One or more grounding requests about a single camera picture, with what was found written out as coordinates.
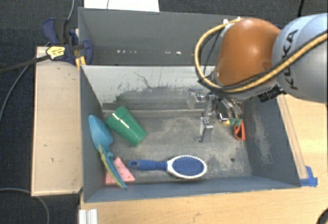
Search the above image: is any orange plastic object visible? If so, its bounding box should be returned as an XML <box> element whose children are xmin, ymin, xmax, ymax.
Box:
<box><xmin>233</xmin><ymin>119</ymin><xmax>247</xmax><ymax>141</ymax></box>

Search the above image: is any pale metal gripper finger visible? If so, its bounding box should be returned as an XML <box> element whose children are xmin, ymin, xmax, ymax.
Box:
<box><xmin>188</xmin><ymin>87</ymin><xmax>207</xmax><ymax>110</ymax></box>
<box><xmin>194</xmin><ymin>116</ymin><xmax>214</xmax><ymax>144</ymax></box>

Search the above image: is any pink sponge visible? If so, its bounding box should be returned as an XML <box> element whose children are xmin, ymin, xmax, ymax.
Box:
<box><xmin>105</xmin><ymin>157</ymin><xmax>136</xmax><ymax>186</ymax></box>

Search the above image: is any grey metal bin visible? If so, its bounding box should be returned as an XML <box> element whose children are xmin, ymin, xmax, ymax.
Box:
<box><xmin>77</xmin><ymin>7</ymin><xmax>302</xmax><ymax>203</ymax></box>

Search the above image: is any blue and white hairbrush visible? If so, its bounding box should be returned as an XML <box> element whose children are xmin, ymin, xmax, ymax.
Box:
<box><xmin>127</xmin><ymin>154</ymin><xmax>208</xmax><ymax>180</ymax></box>

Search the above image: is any pale wood board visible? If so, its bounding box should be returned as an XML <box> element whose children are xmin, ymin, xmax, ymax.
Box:
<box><xmin>30</xmin><ymin>46</ymin><xmax>84</xmax><ymax>197</ymax></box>

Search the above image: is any black cylinder on white bracket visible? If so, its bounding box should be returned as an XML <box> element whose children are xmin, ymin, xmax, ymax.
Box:
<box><xmin>258</xmin><ymin>86</ymin><xmax>283</xmax><ymax>103</ymax></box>

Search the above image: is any light blue toy shovel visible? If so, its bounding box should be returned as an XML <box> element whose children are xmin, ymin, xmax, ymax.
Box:
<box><xmin>88</xmin><ymin>114</ymin><xmax>129</xmax><ymax>190</ymax></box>

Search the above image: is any green plastic cup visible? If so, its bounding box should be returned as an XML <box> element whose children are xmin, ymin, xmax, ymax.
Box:
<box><xmin>105</xmin><ymin>105</ymin><xmax>148</xmax><ymax>148</ymax></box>

